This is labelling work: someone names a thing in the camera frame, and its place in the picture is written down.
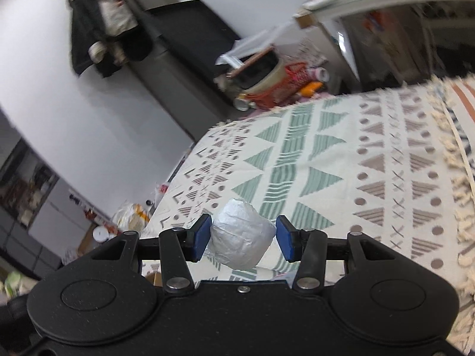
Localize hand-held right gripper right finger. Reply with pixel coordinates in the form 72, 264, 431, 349
276, 215, 396, 290

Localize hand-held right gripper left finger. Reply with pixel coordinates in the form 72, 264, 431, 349
89, 214, 213, 293

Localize brown cardboard box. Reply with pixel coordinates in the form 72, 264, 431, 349
143, 271, 164, 288

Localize white and red plastic bag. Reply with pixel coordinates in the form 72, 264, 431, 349
153, 182, 170, 205

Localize yellow and white bag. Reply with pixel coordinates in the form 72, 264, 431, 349
110, 201, 151, 233

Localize geometric patterned blanket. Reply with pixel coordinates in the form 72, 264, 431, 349
141, 75, 475, 355

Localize orange packet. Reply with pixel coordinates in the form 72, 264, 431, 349
297, 81, 324, 99

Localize red plastic basket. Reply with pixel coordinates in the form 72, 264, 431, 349
240, 62, 309, 110

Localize black and beige bowl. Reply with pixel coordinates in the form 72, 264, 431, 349
235, 46, 287, 95

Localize clear plastic bag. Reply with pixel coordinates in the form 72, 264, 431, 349
216, 22, 297, 68

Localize hanging dark clothes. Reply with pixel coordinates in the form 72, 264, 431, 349
56, 0, 153, 79

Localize black monitor leaning on wall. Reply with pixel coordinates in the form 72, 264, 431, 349
144, 0, 243, 93

